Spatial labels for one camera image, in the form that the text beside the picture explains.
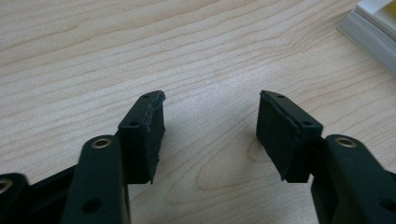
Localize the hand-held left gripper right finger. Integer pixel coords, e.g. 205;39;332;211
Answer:
255;90;396;224

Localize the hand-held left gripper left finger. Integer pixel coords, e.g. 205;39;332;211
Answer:
60;90;167;224

